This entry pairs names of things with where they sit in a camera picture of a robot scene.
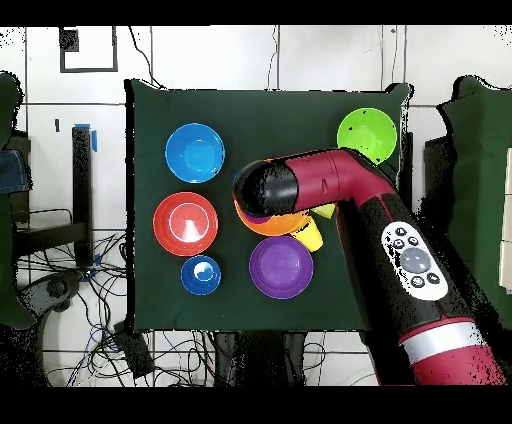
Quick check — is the purple plastic cup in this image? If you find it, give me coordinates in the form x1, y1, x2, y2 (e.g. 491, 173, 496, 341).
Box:
244, 211, 274, 226

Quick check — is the large orange plastic bowl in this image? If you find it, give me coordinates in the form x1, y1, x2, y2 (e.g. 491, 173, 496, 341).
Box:
233, 199, 317, 237

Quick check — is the yellow plastic cup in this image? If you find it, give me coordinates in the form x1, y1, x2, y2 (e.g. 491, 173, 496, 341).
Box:
290, 217, 324, 253

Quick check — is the purple plastic bowl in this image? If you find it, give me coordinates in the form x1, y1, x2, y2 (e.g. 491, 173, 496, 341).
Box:
248, 234, 315, 300

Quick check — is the pale yellow ribbed cup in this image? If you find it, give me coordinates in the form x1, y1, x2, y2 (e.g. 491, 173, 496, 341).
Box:
311, 202, 337, 220

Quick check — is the light blue plastic bowl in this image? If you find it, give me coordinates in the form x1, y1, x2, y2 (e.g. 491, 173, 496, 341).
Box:
164, 122, 226, 184

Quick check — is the red plastic bowl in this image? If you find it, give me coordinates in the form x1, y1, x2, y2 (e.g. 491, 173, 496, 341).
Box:
152, 191, 220, 258

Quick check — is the small dark blue bowl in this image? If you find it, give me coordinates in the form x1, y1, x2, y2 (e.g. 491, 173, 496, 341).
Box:
180, 254, 222, 296

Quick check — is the dark green table cloth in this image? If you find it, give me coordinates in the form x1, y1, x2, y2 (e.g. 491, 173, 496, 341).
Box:
124, 78, 413, 335

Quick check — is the green plastic bowl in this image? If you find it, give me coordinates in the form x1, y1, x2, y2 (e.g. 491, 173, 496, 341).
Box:
336, 107, 398, 166

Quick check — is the black metal stand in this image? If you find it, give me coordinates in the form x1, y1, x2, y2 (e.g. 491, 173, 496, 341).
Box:
11, 124, 95, 269

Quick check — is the black power box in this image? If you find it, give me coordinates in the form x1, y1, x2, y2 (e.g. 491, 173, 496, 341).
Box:
113, 321, 155, 379

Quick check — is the neighbouring green covered table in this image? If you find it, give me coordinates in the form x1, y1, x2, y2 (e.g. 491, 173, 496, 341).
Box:
0, 71, 37, 331
433, 75, 512, 321

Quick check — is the person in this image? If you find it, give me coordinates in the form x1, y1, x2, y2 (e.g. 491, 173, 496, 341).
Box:
0, 149, 33, 195

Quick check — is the white box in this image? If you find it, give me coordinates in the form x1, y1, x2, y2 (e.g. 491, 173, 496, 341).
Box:
498, 147, 512, 295

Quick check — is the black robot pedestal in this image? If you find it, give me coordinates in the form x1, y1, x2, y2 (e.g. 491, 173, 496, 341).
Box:
215, 331, 307, 387

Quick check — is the thin black floor cable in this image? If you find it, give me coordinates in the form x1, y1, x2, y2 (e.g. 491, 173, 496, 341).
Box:
266, 26, 280, 90
127, 26, 166, 90

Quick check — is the black square floor frame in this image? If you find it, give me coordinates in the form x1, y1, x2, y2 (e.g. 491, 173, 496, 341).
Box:
58, 26, 120, 74

